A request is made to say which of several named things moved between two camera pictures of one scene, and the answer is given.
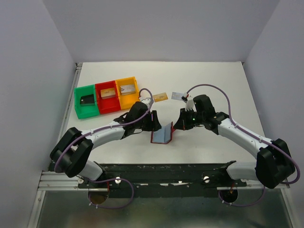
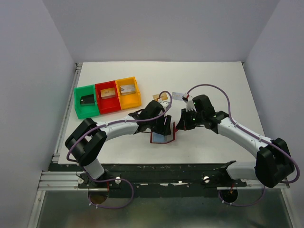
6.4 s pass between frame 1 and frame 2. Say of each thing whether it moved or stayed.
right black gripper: stayed
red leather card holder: stayed
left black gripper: moved
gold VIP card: stayed
